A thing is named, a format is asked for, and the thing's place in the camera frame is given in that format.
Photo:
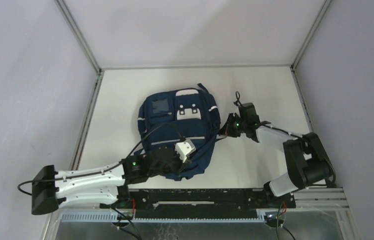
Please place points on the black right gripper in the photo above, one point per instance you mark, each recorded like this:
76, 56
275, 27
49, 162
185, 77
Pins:
227, 129

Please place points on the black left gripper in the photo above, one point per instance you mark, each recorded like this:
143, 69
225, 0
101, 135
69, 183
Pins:
183, 162

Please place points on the navy blue student backpack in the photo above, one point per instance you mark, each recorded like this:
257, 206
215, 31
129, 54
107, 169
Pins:
191, 113

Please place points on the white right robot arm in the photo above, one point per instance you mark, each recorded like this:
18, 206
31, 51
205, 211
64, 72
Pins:
307, 161

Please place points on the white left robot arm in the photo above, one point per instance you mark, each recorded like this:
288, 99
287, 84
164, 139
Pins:
52, 189

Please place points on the black mounting rail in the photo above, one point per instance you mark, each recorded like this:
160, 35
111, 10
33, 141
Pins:
198, 204

